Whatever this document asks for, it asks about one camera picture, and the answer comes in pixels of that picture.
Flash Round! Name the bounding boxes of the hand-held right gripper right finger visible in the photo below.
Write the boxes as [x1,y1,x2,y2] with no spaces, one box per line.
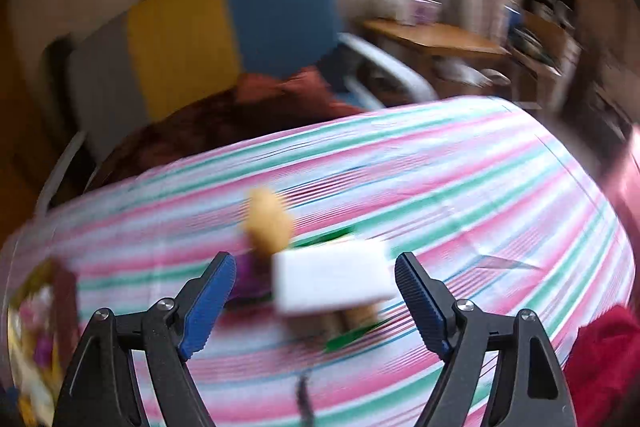
[394,251,578,427]

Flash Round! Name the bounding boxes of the green label box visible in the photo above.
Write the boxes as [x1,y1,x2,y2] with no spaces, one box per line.
[320,307,393,354]

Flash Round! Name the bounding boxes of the grey yellow blue chair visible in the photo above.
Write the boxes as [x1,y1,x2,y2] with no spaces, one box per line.
[35,0,440,214]

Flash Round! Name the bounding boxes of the red clothing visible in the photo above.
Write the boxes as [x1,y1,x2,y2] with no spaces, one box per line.
[564,304,640,427]

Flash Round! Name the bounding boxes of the gold tray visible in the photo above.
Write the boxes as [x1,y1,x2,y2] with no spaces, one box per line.
[4,257,82,427]

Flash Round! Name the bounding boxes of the wooden desk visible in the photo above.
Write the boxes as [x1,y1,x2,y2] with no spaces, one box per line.
[360,18,512,94]

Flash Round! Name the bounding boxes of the white containers on desk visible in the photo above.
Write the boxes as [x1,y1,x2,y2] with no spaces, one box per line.
[382,0,442,26]

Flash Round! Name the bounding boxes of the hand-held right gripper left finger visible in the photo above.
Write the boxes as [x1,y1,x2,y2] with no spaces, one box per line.
[52,251,237,427]

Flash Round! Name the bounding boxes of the brown yellow sponge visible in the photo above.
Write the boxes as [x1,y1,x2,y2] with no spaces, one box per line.
[244,187,297,254]

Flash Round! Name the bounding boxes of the brown blanket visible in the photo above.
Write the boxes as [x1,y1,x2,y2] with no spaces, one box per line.
[92,67,367,191]

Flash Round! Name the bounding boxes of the striped tablecloth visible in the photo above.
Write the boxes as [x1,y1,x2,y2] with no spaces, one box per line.
[0,96,631,427]

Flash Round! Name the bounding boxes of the purple wrapper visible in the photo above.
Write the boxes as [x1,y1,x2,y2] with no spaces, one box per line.
[234,251,275,304]

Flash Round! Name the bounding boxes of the white block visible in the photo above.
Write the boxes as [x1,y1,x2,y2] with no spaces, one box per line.
[272,239,397,319]

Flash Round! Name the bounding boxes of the cluttered shelf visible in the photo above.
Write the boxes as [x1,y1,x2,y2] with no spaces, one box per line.
[505,0,587,78]

